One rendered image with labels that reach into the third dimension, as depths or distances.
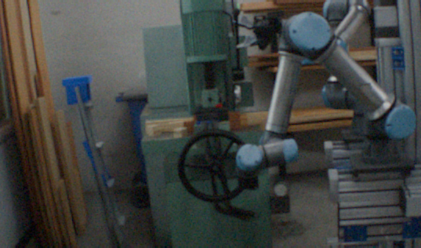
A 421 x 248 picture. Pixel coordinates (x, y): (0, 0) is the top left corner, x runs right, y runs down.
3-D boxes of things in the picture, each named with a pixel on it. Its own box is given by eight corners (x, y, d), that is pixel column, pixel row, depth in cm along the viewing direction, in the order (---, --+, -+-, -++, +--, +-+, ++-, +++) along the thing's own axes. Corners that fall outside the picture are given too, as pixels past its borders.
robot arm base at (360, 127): (379, 129, 225) (378, 108, 223) (383, 135, 210) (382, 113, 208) (348, 130, 228) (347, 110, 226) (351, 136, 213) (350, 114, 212)
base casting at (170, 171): (164, 183, 208) (161, 162, 207) (173, 153, 265) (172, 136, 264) (270, 174, 207) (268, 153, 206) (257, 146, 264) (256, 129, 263)
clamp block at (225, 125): (194, 148, 196) (193, 125, 195) (196, 141, 209) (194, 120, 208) (232, 145, 196) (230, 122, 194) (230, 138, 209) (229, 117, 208)
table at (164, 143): (138, 160, 197) (136, 145, 196) (147, 144, 227) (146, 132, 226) (290, 147, 196) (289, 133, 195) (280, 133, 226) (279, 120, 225)
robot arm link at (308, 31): (407, 116, 163) (299, 6, 155) (426, 122, 148) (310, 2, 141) (386, 141, 164) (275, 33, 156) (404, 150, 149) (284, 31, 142)
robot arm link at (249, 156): (266, 164, 148) (239, 169, 148) (264, 173, 158) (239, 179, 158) (261, 140, 151) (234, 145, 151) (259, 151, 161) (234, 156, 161)
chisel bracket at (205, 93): (203, 111, 215) (201, 92, 214) (203, 107, 229) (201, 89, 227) (220, 110, 215) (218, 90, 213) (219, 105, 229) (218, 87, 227)
